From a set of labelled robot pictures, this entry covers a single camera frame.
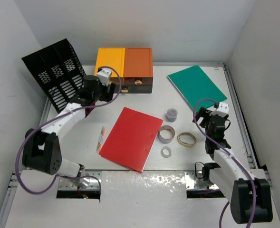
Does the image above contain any red and white pen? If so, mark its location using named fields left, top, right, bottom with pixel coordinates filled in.
left=96, top=126, right=106, bottom=154

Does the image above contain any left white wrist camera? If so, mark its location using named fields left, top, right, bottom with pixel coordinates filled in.
left=97, top=68, right=112, bottom=86

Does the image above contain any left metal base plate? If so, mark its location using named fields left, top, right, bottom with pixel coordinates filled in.
left=58, top=170, right=102, bottom=191

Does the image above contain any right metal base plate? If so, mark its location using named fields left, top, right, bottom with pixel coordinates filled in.
left=184, top=171, right=219, bottom=191

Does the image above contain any orange yellow drawer cabinet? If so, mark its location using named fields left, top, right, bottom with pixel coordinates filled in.
left=94, top=47, right=154, bottom=94

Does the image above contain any small clear tape roll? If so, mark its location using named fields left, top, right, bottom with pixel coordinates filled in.
left=161, top=146, right=172, bottom=158

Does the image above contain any grey wide tape roll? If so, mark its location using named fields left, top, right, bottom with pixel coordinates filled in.
left=158, top=125, right=175, bottom=143

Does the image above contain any black mesh file organizer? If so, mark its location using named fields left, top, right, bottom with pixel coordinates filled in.
left=21, top=39, right=86, bottom=113

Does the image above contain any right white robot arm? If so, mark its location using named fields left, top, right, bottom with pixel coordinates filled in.
left=193, top=104, right=273, bottom=227

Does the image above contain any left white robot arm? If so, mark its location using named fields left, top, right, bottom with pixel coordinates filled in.
left=22, top=68, right=116, bottom=178

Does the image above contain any purple cable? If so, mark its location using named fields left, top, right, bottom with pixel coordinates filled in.
left=15, top=66, right=122, bottom=196
left=193, top=98, right=258, bottom=228

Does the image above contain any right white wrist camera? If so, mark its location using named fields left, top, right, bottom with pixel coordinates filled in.
left=211, top=102, right=229, bottom=118

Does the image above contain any red folder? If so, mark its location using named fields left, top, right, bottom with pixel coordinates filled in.
left=99, top=107, right=163, bottom=172

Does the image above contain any green folder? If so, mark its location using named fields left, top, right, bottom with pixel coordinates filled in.
left=168, top=66, right=227, bottom=109

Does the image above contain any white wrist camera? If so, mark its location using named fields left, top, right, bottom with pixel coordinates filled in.
left=211, top=102, right=229, bottom=118
left=97, top=68, right=112, bottom=86

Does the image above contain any metal base plate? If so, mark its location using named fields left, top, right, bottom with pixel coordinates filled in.
left=184, top=171, right=219, bottom=191
left=58, top=170, right=102, bottom=191

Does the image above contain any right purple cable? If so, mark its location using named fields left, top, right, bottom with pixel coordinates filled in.
left=193, top=98, right=258, bottom=228

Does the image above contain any beige masking tape roll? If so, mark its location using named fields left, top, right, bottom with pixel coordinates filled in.
left=177, top=132, right=197, bottom=148

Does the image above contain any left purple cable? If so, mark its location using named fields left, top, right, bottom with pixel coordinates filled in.
left=15, top=66, right=122, bottom=196

